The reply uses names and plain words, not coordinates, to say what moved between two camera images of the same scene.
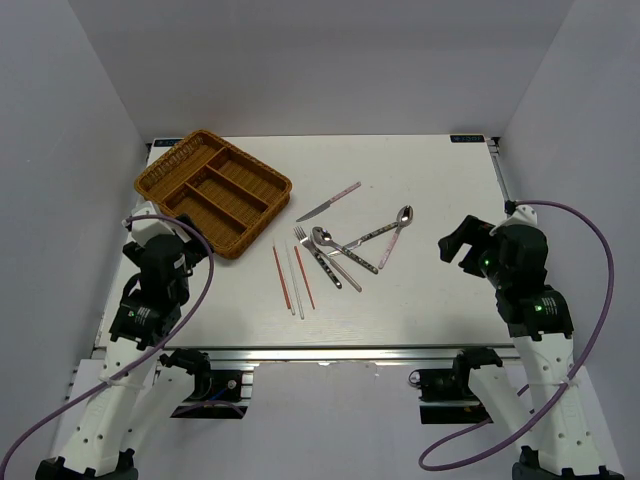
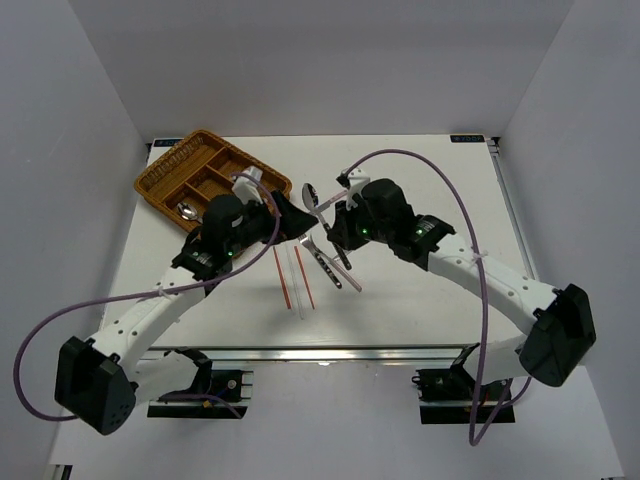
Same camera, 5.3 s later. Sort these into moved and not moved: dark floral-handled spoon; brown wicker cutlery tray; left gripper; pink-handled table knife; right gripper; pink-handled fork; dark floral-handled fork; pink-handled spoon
Moved: left gripper; dark floral-handled spoon; right gripper; pink-handled spoon
Not moved: dark floral-handled fork; brown wicker cutlery tray; pink-handled fork; pink-handled table knife
